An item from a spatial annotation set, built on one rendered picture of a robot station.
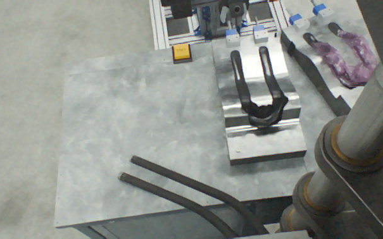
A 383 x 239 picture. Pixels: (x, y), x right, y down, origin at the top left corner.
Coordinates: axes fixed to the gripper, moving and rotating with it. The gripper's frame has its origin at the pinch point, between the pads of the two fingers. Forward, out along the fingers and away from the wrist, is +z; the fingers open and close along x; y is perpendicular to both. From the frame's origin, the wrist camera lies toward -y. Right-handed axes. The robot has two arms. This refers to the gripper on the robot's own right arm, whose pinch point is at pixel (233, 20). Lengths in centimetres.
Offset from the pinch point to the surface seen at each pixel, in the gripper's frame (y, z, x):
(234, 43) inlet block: -2.3, 10.3, -0.2
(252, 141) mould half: -42.3, 15.0, -0.2
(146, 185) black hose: -53, 16, 38
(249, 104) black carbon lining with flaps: -30.0, 10.3, -1.3
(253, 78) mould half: -17.9, 12.6, -4.9
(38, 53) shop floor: 85, 101, 123
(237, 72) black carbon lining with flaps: -13.7, 13.1, 0.3
